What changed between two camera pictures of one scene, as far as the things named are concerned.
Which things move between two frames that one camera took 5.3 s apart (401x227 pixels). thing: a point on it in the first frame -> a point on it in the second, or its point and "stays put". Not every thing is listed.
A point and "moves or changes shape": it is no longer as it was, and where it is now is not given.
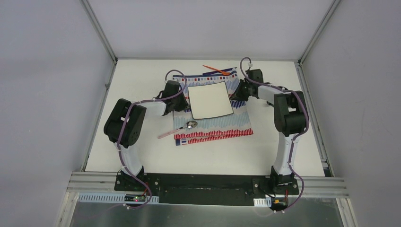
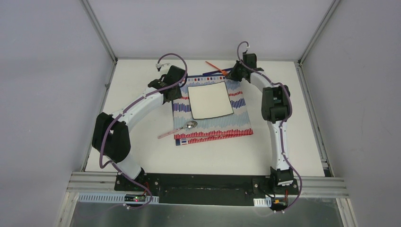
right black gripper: x=237 y=94 -> x=232 y=74
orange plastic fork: x=222 y=72 moves or changes shape
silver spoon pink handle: x=189 y=124 stays put
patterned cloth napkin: x=211 y=128 stays put
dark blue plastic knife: x=217 y=72 stays put
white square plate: x=209 y=100 stays put
